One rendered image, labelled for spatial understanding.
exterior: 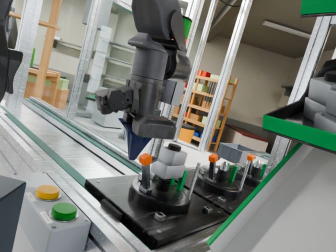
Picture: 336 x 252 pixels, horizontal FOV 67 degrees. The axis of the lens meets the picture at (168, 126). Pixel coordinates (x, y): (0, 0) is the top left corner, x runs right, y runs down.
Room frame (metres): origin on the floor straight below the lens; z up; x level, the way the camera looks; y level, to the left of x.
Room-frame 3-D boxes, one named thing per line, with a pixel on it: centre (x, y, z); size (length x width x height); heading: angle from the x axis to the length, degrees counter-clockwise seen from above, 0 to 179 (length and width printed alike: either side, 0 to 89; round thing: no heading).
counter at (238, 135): (7.16, -2.08, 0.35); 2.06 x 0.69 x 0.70; 4
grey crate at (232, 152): (2.50, -0.92, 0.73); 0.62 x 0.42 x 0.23; 49
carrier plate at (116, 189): (0.55, -0.03, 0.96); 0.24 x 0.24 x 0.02; 49
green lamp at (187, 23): (0.76, 0.04, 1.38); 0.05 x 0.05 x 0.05
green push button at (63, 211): (0.40, 0.13, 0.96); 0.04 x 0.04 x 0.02
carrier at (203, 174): (0.74, -0.19, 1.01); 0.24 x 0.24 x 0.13; 49
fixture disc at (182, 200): (0.55, -0.03, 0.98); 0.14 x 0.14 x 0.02
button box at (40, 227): (0.44, 0.18, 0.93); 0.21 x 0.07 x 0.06; 49
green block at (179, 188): (0.57, -0.06, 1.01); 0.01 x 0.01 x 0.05; 49
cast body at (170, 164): (0.56, -0.03, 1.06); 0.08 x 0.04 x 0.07; 139
